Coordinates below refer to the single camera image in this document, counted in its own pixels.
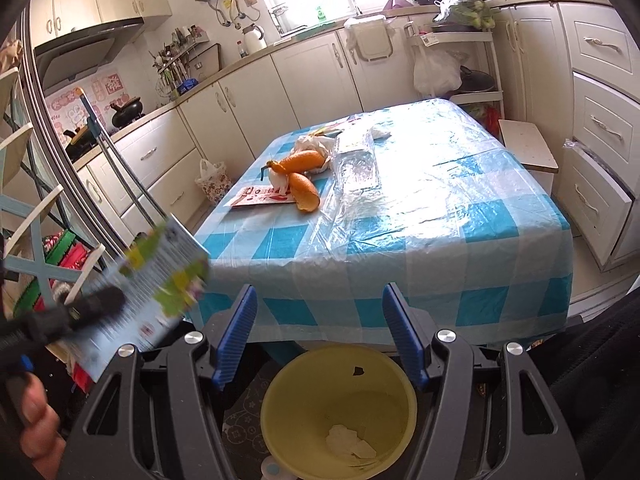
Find black clay pot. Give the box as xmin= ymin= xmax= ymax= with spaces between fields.
xmin=110 ymin=96 xmax=146 ymax=128

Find white plastic bag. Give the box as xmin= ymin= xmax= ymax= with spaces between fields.
xmin=412 ymin=49 xmax=463 ymax=97

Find pink wall stickers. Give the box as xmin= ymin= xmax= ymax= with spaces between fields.
xmin=47 ymin=72 xmax=126 ymax=131

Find white step stool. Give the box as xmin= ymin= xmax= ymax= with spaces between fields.
xmin=497 ymin=120 xmax=560 ymax=196

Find curled orange peel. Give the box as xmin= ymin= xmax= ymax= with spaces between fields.
xmin=287 ymin=172 xmax=321 ymax=213

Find white electric kettle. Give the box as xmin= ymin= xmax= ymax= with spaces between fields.
xmin=241 ymin=24 xmax=266 ymax=53

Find bag of green vegetables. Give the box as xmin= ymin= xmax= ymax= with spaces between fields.
xmin=434 ymin=0 xmax=496 ymax=31

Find green blue paper packet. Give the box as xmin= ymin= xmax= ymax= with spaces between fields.
xmin=70 ymin=212 xmax=211 ymax=381

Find clear plastic packaging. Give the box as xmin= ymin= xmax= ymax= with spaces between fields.
xmin=332 ymin=127 xmax=383 ymax=196

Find white paper scrap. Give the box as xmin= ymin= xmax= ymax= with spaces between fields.
xmin=325 ymin=424 xmax=378 ymax=461

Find floral shopping bag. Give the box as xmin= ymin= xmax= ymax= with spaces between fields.
xmin=195 ymin=159 xmax=233 ymax=206

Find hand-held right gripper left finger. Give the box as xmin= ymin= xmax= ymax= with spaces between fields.
xmin=55 ymin=284 xmax=261 ymax=480

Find grey range hood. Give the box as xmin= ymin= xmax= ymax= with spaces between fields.
xmin=32 ymin=17 xmax=146 ymax=93

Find wall utensil rack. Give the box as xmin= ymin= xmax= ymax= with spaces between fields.
xmin=152 ymin=42 xmax=221 ymax=98

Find white tissue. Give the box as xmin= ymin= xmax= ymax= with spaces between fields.
xmin=292 ymin=134 xmax=337 ymax=173

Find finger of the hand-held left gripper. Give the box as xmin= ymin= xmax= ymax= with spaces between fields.
xmin=60 ymin=285 xmax=127 ymax=333

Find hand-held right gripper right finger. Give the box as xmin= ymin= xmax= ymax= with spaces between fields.
xmin=382 ymin=282 xmax=586 ymax=480

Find grey sliding door frame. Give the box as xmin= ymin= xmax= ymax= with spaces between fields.
xmin=17 ymin=7 xmax=146 ymax=261

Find person's left hand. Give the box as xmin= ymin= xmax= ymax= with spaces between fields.
xmin=17 ymin=375 xmax=68 ymax=468

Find red white cloth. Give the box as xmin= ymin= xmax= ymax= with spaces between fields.
xmin=42 ymin=230 xmax=101 ymax=286

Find black wok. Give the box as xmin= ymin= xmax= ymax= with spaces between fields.
xmin=62 ymin=127 xmax=101 ymax=158

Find person's black trousers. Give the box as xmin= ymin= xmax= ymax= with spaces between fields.
xmin=537 ymin=285 xmax=640 ymax=480

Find white drawer cabinet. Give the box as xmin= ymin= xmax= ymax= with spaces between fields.
xmin=487 ymin=0 xmax=640 ymax=273

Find white storage cart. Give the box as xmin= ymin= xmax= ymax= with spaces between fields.
xmin=405 ymin=22 xmax=505 ymax=131

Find white blue folding rack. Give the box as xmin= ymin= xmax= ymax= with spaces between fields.
xmin=0 ymin=67 xmax=106 ymax=311

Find white round container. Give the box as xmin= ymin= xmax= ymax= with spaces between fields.
xmin=260 ymin=457 xmax=288 ymax=480

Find red white paper packet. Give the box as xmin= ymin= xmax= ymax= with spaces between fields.
xmin=222 ymin=185 xmax=293 ymax=209

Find dark patterned floor mat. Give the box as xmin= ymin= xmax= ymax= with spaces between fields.
xmin=220 ymin=370 xmax=281 ymax=480

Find blue checked tablecloth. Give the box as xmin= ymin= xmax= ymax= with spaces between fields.
xmin=192 ymin=97 xmax=575 ymax=348

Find cream base cabinets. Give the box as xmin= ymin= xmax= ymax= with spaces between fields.
xmin=75 ymin=25 xmax=416 ymax=231

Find long orange peel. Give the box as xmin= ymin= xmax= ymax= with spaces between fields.
xmin=267 ymin=149 xmax=331 ymax=177

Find black pot lid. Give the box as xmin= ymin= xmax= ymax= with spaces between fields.
xmin=450 ymin=66 xmax=498 ymax=95

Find white hanging bin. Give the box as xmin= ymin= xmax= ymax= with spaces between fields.
xmin=344 ymin=15 xmax=393 ymax=63

